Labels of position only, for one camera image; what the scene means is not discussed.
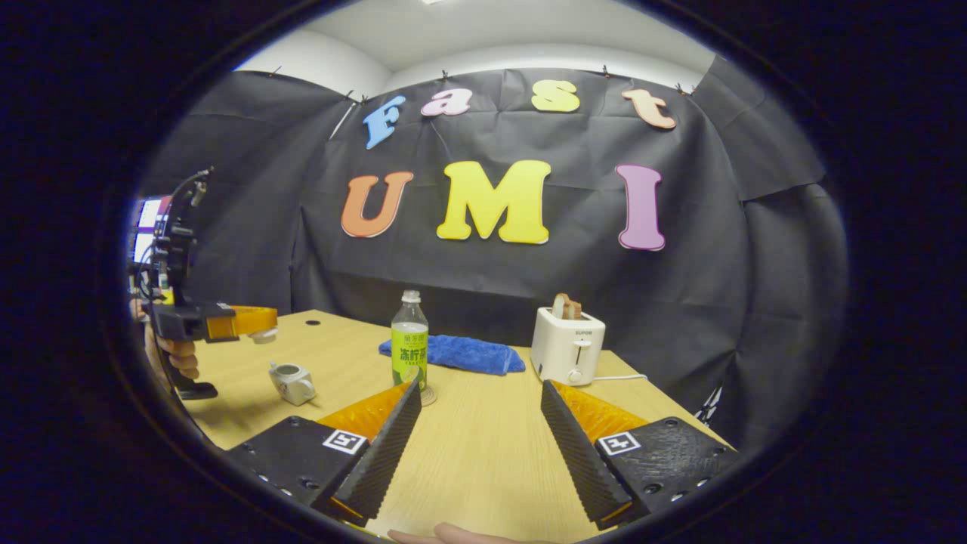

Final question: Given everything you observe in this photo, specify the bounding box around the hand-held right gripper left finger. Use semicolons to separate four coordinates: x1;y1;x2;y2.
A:
225;382;422;528

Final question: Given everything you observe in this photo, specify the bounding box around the green label water bottle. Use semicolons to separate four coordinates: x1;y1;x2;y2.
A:
391;290;430;395

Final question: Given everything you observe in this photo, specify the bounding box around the black backdrop cloth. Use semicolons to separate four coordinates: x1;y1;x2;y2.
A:
140;54;851;454

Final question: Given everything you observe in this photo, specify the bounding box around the computer monitor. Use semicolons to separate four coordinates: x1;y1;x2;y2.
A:
131;196;171;265

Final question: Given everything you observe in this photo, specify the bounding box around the white toaster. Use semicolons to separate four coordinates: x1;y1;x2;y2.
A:
530;306;607;388

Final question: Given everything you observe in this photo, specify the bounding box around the blue towel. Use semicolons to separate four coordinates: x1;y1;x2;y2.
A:
378;335;527;377

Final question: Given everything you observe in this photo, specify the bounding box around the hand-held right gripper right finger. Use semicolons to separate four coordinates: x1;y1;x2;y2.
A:
540;379;745;530

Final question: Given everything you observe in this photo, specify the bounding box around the white teacup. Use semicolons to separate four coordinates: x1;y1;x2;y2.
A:
268;361;317;407

